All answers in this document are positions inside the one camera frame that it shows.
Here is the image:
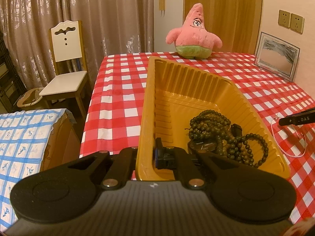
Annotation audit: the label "pink pearl bead string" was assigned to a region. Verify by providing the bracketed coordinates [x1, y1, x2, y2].
[270, 114, 308, 158]

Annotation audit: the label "black wrist watch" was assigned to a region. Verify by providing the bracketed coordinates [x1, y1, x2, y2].
[187, 140, 217, 153]

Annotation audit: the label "orange plastic tray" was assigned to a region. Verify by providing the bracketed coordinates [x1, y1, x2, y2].
[135, 56, 290, 181]

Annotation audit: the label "dark wooden bead necklace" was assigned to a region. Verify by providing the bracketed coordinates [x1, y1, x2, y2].
[185, 109, 233, 157]

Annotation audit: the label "long brown bead strand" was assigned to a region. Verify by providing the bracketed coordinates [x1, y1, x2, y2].
[225, 132, 270, 169]

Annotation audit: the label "person's right hand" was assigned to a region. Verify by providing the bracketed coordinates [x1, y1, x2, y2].
[283, 217, 315, 236]

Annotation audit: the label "red white checkered tablecloth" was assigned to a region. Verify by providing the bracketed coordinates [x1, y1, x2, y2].
[81, 52, 314, 222]

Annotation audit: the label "framed sand picture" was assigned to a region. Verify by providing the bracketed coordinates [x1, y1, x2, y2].
[255, 32, 300, 82]

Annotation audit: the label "blue white checkered cloth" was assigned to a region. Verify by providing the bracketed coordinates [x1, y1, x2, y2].
[1, 109, 81, 231]

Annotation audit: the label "beige foot basin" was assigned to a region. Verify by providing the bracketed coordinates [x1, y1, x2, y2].
[17, 87, 47, 111]

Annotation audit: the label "pink starfish plush toy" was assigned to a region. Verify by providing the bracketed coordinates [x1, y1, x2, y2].
[166, 3, 223, 59]

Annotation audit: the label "wooden door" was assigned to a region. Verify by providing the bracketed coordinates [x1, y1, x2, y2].
[184, 0, 263, 54]

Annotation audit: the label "white wooden chair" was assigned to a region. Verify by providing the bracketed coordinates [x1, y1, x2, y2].
[40, 20, 91, 119]

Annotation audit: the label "grey patterned curtain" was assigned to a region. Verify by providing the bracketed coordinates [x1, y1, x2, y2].
[1, 0, 154, 88]

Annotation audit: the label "double wall socket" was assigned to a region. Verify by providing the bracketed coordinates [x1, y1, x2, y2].
[278, 10, 305, 34]

